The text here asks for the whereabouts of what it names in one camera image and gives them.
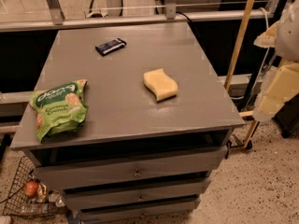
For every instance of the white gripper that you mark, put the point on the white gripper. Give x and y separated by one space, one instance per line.
289 38

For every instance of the yellow sponge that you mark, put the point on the yellow sponge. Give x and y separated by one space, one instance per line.
160 84

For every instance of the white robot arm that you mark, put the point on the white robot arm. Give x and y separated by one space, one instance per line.
283 35

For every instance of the yellow wooden pole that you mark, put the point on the yellow wooden pole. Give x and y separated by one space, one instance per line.
238 43

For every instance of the grey drawer cabinet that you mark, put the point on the grey drawer cabinet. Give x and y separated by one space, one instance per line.
124 119

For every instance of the bottom grey drawer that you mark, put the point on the bottom grey drawer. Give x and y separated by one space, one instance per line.
141 210

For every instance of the grey drawer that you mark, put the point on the grey drawer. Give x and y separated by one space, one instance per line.
137 194
141 210
85 174

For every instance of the green snack chip bag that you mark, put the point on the green snack chip bag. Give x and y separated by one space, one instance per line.
60 109

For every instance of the grey metal railing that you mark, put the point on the grey metal railing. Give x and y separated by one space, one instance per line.
19 26

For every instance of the middle grey drawer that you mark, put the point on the middle grey drawer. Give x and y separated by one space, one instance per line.
137 194

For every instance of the top grey drawer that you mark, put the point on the top grey drawer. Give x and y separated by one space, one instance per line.
85 174

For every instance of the red apple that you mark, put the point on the red apple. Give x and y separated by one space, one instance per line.
30 188

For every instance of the clear plastic bottle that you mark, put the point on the clear plastic bottle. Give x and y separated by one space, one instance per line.
34 208

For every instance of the black wire basket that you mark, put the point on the black wire basket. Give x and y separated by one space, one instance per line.
16 197

